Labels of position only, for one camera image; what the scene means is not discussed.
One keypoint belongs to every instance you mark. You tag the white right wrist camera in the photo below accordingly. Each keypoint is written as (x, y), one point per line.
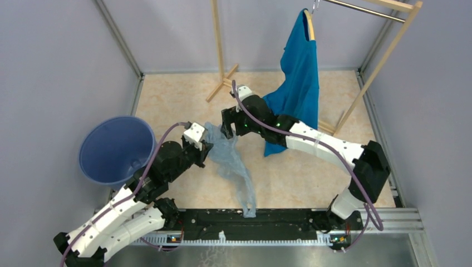
(243, 92)

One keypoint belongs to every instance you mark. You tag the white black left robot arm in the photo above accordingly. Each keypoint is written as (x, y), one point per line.
(137, 209)

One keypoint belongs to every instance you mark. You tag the light blue plastic trash bag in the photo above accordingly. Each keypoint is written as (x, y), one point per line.
(232, 168)

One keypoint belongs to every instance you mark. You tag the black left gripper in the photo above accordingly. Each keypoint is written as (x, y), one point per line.
(206, 147)

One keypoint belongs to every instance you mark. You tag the blue t-shirt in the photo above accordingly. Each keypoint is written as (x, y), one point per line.
(298, 95)

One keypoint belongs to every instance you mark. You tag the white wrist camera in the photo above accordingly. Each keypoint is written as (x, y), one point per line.
(195, 135)
(243, 92)

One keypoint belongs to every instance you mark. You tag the blue plastic trash bin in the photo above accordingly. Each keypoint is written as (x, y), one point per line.
(115, 149)

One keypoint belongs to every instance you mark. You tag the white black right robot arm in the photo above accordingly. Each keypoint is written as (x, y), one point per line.
(367, 164)

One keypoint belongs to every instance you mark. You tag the wooden clothes hanger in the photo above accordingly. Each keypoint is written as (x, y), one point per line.
(308, 15)

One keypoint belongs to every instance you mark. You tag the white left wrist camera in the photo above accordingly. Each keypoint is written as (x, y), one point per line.
(195, 135)

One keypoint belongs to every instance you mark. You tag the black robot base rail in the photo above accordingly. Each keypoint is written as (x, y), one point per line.
(267, 225)

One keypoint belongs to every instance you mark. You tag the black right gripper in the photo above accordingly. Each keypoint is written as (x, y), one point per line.
(230, 116)

